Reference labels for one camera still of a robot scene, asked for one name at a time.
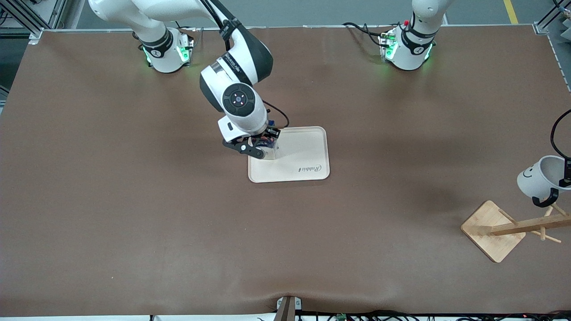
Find wooden cup rack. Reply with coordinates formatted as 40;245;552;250
460;197;571;263

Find blue milk carton green cap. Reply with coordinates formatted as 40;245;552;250
250;136;279;161

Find black left arm base cables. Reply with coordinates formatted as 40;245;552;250
343;21;385;47

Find aluminium corner frame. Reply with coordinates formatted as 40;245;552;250
533;0;571;35

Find brown table mat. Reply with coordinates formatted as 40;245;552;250
0;26;571;318

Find aluminium frame with black struts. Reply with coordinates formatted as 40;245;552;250
0;0;67;43

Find camera stand post with clamp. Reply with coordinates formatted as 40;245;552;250
276;295;303;321

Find beige plastic tray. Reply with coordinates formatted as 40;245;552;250
248;126;331;184

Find black right arm base cable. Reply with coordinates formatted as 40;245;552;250
176;20;204;43

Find white smiley cup black handle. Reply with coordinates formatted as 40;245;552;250
517;155;571;208

